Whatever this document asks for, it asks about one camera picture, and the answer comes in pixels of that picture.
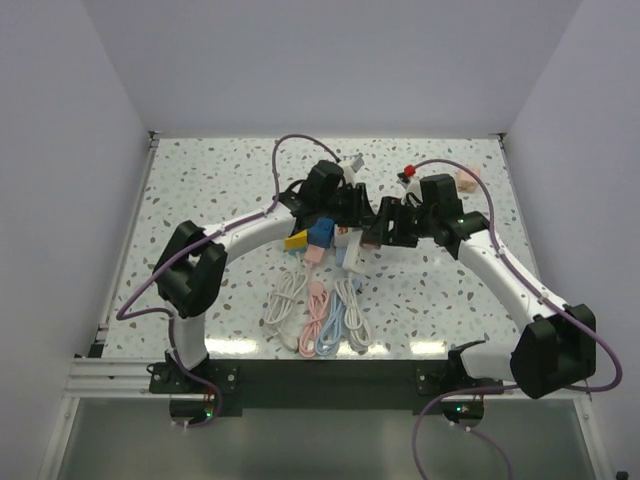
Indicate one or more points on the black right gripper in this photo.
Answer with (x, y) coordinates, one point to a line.
(392, 209)

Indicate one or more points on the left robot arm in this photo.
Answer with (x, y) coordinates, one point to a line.
(190, 271)

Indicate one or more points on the light blue power strip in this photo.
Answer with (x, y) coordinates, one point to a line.
(340, 253)

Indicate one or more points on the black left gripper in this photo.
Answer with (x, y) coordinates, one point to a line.
(361, 214)

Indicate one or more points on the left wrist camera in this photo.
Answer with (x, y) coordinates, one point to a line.
(351, 165)

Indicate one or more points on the pink power strip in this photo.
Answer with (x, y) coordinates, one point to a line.
(314, 254)

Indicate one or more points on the yellow cube socket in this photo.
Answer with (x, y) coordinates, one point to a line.
(296, 241)

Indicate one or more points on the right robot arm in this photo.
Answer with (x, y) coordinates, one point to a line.
(555, 348)

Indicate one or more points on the blue cube socket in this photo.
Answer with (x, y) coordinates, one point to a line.
(321, 233)

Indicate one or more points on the pink cube socket adapter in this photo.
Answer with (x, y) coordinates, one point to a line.
(466, 180)

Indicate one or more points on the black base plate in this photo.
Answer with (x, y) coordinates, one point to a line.
(235, 385)

